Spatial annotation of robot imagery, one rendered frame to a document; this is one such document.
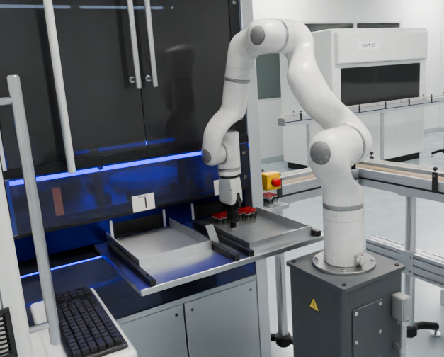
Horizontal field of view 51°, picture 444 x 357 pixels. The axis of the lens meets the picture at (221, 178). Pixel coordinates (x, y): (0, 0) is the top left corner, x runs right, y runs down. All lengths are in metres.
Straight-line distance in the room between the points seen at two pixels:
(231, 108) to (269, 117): 6.10
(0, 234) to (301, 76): 0.89
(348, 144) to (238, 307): 1.01
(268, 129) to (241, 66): 6.15
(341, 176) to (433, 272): 1.19
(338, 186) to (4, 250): 0.87
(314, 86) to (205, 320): 1.08
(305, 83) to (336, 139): 0.21
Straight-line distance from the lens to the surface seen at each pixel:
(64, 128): 1.54
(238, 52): 1.55
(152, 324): 1.90
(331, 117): 1.42
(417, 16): 10.29
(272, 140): 7.76
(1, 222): 1.05
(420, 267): 2.45
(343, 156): 1.30
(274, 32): 1.40
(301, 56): 1.46
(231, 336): 2.11
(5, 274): 1.09
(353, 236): 1.42
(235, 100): 1.59
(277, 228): 1.75
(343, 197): 1.37
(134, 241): 1.75
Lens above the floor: 1.45
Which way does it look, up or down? 12 degrees down
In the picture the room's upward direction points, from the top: 4 degrees counter-clockwise
